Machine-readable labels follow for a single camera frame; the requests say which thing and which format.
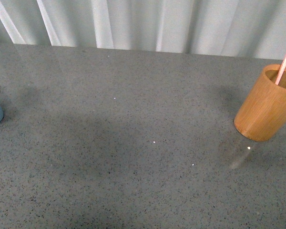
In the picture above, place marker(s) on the wooden bamboo chopstick holder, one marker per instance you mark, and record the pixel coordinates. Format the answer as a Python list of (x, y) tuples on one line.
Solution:
[(263, 112)]

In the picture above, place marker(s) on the white pleated curtain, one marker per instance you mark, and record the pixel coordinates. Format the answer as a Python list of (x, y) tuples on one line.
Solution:
[(247, 28)]

